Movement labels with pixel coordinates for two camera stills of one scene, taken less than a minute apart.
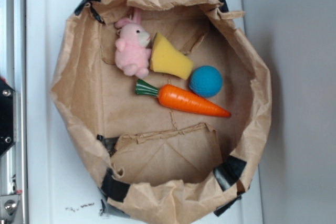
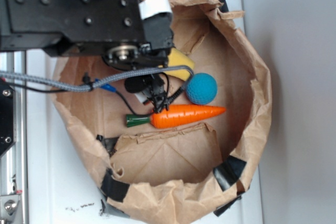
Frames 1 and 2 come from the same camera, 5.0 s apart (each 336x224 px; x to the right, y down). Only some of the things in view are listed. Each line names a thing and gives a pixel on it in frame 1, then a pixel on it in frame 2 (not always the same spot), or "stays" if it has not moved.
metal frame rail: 14,71 stays
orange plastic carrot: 180,98 -> 175,116
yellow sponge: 166,58 stays
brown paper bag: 161,164 stays
